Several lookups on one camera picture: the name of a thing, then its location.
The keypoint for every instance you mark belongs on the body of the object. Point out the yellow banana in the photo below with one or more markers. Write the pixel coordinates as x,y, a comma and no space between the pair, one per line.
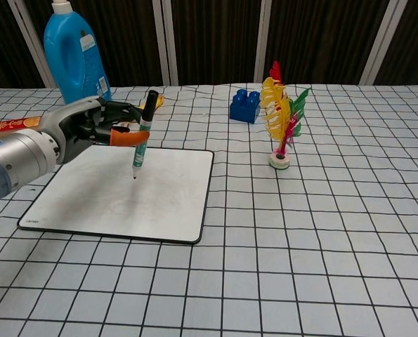
159,100

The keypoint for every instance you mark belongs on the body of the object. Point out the colourful feather shuttlecock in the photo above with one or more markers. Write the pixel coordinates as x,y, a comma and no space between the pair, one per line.
277,112

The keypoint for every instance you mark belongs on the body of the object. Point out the white black checked tablecloth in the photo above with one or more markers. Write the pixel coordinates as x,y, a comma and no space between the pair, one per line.
300,245

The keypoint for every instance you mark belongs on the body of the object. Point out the red brown snack package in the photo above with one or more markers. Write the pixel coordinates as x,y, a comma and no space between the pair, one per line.
8,126

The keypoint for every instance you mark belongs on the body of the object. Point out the grey metal frame post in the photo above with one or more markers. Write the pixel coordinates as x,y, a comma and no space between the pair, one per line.
263,42
380,42
29,38
166,42

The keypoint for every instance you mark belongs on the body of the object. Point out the green white marker pen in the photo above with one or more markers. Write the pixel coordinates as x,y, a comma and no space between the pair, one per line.
139,156

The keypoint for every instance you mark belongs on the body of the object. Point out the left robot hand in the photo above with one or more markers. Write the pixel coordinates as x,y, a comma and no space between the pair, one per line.
75,123

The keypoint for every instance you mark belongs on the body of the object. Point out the blue detergent bottle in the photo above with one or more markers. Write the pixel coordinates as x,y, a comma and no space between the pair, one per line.
78,59

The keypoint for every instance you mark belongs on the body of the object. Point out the black pleated curtain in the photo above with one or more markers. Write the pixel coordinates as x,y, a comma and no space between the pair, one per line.
215,38

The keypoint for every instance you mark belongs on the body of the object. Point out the blue building block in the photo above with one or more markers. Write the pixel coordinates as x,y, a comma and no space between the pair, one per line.
243,110

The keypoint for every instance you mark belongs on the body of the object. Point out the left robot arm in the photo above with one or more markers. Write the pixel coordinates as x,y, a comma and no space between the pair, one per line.
15,165

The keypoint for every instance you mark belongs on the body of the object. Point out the white whiteboard with black rim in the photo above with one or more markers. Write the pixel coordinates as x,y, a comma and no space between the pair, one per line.
159,203

